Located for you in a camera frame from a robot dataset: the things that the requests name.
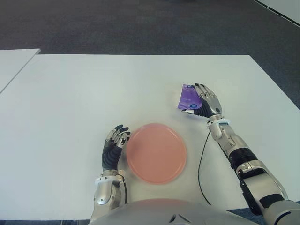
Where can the round pink plate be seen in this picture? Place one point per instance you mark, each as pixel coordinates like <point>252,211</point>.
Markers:
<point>157,154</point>

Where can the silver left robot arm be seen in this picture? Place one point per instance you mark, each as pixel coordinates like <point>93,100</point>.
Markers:
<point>103,189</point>

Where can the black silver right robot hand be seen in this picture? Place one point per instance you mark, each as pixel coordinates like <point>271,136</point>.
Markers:
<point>212,103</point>

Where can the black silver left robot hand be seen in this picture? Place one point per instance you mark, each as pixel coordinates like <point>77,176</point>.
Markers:
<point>110,157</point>

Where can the grey robot torso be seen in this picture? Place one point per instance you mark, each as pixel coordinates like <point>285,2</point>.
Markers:
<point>152,211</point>

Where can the purple tissue paper pack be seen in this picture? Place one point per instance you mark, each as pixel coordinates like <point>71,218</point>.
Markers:
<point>187,98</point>

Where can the white side table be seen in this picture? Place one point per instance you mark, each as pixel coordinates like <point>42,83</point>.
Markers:
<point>11,65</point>

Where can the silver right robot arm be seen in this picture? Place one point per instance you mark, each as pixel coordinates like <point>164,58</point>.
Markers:
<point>234,143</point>

